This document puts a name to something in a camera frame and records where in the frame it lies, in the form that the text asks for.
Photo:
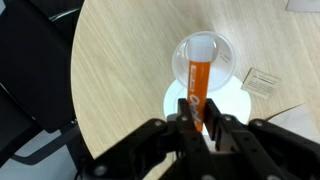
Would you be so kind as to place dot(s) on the white paper plate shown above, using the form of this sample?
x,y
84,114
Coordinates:
x,y
233,103

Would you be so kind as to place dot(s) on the black chair with armrest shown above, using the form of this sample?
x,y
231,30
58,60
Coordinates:
x,y
33,66

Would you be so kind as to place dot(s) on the clear plastic cup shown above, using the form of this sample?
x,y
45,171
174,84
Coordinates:
x,y
223,60

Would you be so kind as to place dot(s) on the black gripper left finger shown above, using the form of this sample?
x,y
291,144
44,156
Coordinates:
x,y
166,150

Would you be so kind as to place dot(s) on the orange glue stick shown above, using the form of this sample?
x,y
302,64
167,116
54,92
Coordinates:
x,y
199,83

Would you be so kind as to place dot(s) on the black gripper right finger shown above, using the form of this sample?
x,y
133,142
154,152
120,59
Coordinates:
x,y
266,150

